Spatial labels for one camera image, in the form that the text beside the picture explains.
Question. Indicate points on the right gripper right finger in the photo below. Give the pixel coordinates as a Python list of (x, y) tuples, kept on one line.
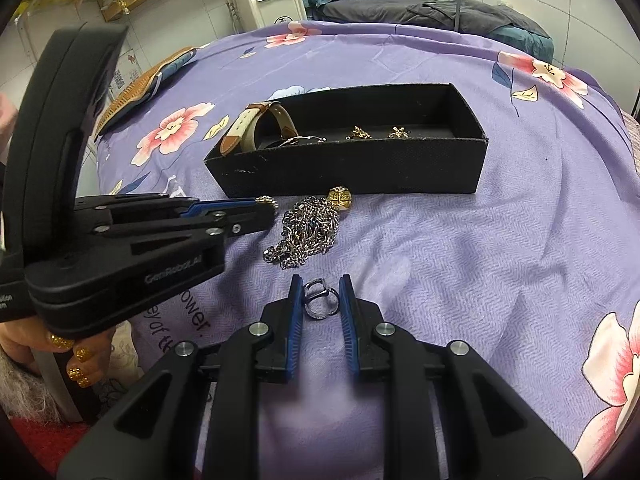
[(365, 359)]

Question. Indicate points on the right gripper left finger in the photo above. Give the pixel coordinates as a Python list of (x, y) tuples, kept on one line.
[(278, 360)]

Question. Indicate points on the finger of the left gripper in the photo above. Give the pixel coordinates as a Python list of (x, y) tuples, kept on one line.
[(199, 208), (236, 220)]

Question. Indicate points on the black jewelry box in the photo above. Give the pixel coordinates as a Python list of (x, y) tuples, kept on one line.
[(424, 139)]

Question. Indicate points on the left hand gold nails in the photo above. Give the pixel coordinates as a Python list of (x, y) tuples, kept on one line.
[(88, 364)]

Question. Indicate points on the brown woven pillow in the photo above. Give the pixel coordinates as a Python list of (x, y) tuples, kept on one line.
[(144, 88)]

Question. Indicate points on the gold earring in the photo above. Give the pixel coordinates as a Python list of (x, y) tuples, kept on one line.
[(358, 134)]

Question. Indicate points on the purple floral bedsheet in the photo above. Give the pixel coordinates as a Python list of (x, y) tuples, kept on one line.
[(538, 270)]

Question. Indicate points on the grey blanket bed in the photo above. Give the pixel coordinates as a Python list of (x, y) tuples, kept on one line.
[(468, 16)]

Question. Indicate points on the beige brown strap watch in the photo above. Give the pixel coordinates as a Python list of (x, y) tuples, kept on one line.
[(242, 135)]

